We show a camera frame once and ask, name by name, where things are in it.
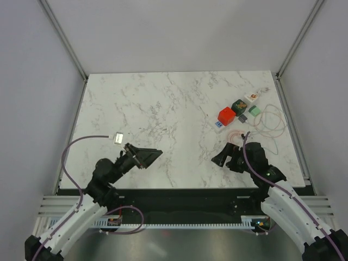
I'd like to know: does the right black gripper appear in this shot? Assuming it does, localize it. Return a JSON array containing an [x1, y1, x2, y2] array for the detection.
[[211, 142, 254, 173]]

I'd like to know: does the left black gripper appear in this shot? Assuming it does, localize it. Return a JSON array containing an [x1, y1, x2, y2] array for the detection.
[[109, 142, 163, 184]]

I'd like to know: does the white power strip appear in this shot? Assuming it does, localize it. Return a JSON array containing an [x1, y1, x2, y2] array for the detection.
[[212, 120, 227, 133]]

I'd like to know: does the red cube plug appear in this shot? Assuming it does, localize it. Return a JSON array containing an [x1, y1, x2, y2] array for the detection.
[[217, 107, 236, 126]]

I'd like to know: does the small grey charger plug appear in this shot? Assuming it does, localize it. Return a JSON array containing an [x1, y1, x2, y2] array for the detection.
[[238, 114, 248, 123]]

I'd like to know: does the dark green cube plug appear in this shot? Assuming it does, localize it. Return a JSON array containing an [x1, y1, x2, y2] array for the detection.
[[231, 99, 247, 113]]

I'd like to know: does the light green cube plug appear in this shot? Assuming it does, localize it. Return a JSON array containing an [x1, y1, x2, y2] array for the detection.
[[248, 105, 261, 117]]

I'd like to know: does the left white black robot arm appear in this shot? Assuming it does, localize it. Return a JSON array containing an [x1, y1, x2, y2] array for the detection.
[[24, 143, 163, 260]]

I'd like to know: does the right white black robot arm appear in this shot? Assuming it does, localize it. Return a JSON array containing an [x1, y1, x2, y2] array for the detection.
[[211, 142, 347, 260]]

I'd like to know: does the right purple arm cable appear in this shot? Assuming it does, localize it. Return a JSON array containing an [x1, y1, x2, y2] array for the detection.
[[243, 131, 346, 261]]

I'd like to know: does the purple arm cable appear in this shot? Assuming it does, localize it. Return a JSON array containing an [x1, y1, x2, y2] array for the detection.
[[243, 131, 346, 261], [61, 135, 115, 261]]

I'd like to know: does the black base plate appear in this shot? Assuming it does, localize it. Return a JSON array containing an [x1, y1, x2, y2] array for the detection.
[[57, 187, 316, 226]]

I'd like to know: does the white slotted cable duct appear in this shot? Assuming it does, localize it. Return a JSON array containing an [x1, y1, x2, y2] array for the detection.
[[91, 215, 270, 230]]

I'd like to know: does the green thin cable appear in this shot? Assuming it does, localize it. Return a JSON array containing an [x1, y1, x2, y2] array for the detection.
[[246, 103, 288, 156]]

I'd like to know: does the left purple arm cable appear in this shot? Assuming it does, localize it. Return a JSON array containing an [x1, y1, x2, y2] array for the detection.
[[61, 135, 115, 261]]

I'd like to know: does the aluminium front rail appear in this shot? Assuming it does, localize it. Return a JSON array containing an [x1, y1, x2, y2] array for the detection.
[[39, 196, 334, 217]]

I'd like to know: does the left aluminium frame post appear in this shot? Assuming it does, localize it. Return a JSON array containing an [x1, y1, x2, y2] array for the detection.
[[38, 0, 88, 83]]

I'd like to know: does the aluminium frame post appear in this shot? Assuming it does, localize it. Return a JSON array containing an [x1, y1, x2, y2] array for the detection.
[[274, 0, 326, 80], [38, 0, 88, 83]]

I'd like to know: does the right aluminium frame post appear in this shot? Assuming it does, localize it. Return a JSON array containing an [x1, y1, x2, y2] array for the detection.
[[274, 0, 326, 80]]

